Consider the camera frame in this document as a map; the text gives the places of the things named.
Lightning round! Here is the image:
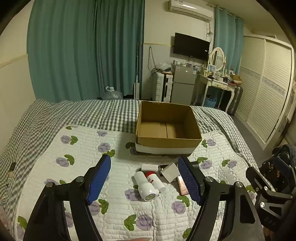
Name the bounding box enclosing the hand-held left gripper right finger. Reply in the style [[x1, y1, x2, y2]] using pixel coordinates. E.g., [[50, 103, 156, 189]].
[[178, 156, 266, 241]]

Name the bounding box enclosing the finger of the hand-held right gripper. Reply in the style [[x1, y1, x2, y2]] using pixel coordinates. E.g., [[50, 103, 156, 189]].
[[246, 166, 295, 201], [272, 156, 296, 186]]

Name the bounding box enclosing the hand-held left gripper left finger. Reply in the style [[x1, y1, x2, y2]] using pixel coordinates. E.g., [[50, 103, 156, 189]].
[[23, 153, 112, 241]]

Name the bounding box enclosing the pink box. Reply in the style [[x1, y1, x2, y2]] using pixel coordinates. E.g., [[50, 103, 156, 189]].
[[177, 175, 191, 195]]

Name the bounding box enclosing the white cube box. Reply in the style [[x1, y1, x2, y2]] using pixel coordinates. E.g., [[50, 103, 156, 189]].
[[161, 162, 182, 183]]

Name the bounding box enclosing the small white red-capped bottle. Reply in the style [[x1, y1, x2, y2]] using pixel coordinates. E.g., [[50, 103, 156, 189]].
[[145, 171, 166, 192]]

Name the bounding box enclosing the small white charger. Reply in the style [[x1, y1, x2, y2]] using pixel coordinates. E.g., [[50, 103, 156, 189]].
[[141, 164, 159, 173]]

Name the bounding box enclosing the large white bottle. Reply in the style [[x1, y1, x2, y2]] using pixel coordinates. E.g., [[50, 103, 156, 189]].
[[134, 171, 160, 202]]

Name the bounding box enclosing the brown cardboard box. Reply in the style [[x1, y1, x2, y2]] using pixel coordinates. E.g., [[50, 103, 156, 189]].
[[135, 100, 203, 156]]

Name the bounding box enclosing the white floral quilt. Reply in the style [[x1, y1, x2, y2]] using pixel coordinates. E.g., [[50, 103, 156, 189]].
[[14, 125, 275, 241]]

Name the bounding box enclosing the grey checked bedsheet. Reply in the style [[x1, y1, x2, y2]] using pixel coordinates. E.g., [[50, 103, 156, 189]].
[[0, 98, 257, 209]]

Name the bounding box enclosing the white louvred wardrobe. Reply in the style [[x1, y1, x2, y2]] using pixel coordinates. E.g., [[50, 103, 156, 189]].
[[233, 35, 296, 149]]

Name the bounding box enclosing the dark suitcase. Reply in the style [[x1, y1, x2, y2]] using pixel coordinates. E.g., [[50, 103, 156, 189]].
[[228, 86, 243, 116]]

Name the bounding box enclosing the blue basket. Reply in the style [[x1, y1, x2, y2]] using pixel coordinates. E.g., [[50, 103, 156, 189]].
[[205, 96, 218, 108]]

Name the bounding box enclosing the clear water jug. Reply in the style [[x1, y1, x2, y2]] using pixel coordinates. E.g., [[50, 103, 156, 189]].
[[102, 86, 123, 100]]

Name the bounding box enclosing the small dark object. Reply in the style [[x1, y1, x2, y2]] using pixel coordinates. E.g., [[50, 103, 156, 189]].
[[8, 162, 17, 179]]

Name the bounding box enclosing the grey fridge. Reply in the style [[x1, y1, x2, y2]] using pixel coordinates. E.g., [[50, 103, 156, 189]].
[[171, 65, 199, 106]]

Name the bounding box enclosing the white flat mop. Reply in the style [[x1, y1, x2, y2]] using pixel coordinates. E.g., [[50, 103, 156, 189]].
[[133, 43, 141, 100]]

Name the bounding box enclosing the white suitcase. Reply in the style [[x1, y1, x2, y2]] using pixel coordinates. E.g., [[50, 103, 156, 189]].
[[153, 71, 173, 102]]

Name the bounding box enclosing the white dressing table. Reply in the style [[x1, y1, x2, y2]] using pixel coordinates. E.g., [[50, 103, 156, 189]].
[[193, 74, 242, 113]]

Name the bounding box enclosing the clear plastic bag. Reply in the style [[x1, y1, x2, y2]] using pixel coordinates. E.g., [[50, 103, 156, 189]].
[[157, 62, 173, 72]]

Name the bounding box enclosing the white oval mirror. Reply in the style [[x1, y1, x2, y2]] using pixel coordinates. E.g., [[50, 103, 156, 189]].
[[208, 47, 226, 71]]

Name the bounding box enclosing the wide teal curtain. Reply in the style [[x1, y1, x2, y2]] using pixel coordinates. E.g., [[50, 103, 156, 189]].
[[27, 0, 145, 103]]

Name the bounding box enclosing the narrow teal curtain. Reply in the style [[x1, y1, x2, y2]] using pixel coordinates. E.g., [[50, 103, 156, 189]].
[[214, 9, 244, 72]]

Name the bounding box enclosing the white air conditioner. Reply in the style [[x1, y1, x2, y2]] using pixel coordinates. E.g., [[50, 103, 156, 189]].
[[168, 0, 213, 22]]

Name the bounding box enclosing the hanging wall cable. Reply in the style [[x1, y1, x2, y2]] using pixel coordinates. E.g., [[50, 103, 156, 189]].
[[148, 46, 158, 75]]

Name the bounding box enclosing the black wall television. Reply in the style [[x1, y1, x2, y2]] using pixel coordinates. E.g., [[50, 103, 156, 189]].
[[173, 32, 211, 62]]

